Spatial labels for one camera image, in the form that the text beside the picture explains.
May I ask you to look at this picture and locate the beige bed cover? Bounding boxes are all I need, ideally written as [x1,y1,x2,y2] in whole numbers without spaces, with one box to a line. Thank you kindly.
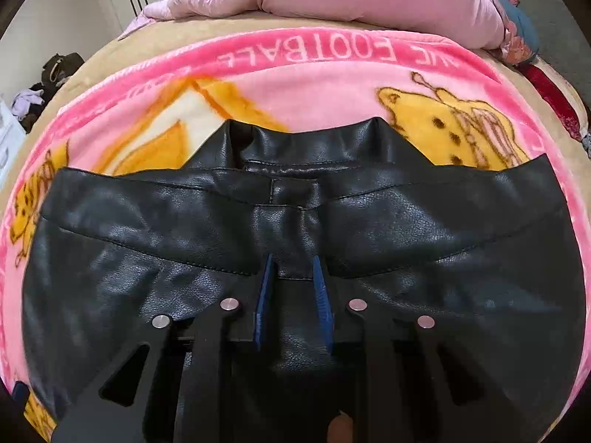
[0,11,591,222]

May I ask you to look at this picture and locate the lilac cloth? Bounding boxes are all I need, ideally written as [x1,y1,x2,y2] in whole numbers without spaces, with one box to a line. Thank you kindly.
[10,87,46,118]

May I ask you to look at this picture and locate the black leather jacket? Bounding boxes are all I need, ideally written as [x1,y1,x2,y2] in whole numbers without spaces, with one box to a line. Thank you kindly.
[21,117,581,443]

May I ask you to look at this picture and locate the white drawer cabinet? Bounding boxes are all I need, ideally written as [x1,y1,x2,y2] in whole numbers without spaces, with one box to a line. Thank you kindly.
[0,95,24,176]

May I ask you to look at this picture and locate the red patterned pillow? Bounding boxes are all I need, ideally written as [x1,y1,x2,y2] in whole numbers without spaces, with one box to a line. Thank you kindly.
[519,62,586,143]

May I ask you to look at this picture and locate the pink printed blanket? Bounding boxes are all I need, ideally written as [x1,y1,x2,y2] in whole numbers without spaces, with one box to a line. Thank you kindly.
[0,27,591,443]

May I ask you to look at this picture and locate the grey quilted headboard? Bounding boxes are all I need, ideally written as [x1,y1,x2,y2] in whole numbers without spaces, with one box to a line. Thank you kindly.
[480,0,591,116]

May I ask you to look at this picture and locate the floral blue pillow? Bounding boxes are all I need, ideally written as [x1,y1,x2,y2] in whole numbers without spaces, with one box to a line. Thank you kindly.
[466,0,541,66]

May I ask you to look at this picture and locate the dark bag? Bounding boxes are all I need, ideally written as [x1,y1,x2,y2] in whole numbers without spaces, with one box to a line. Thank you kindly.
[41,53,86,88]

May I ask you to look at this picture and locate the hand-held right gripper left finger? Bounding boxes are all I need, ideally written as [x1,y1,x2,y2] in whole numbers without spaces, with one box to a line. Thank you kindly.
[51,253,276,443]

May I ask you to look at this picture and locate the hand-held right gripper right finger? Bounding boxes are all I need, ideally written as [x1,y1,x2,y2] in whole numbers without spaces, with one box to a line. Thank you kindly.
[313,255,522,443]

